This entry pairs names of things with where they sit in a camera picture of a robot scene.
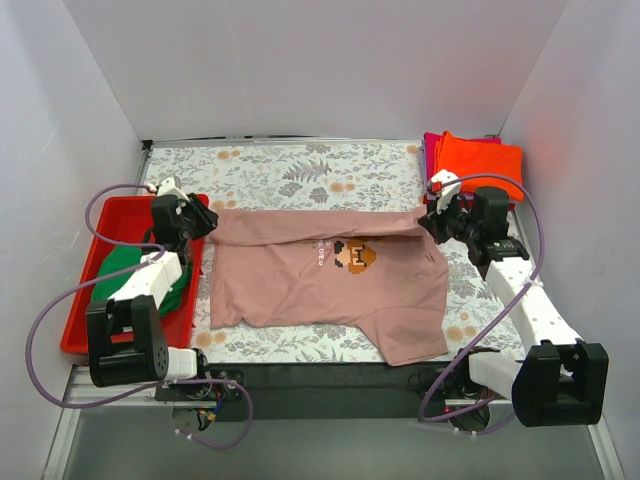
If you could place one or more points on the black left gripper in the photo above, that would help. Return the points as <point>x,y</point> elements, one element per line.
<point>195,218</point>

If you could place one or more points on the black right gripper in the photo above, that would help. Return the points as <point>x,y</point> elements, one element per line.
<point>439,226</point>

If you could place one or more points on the pink printed t-shirt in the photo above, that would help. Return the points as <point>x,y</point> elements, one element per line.
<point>380,272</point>

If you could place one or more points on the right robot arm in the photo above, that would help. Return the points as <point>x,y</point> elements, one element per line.
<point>540,325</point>

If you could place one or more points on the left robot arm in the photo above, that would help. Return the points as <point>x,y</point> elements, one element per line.
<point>126,340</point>

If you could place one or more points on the orange folded t-shirt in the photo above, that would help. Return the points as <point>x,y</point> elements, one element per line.
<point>465,158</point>

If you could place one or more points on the red plastic tray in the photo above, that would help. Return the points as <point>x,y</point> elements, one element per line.
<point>126,219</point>

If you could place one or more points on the floral tablecloth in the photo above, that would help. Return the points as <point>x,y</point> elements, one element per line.
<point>354,176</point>

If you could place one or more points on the magenta folded t-shirt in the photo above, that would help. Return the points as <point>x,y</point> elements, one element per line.
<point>430,140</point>

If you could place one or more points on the green t-shirt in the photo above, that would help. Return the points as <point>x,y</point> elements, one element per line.
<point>122,257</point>

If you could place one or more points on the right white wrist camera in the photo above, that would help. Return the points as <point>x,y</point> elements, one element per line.
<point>443,187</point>

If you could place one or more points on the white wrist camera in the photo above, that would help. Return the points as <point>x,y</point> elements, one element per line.
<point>443,187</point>
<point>168,186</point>

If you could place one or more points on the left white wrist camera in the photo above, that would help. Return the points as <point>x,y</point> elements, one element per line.
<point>168,186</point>

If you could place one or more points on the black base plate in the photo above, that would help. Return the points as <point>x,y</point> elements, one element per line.
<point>305,391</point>

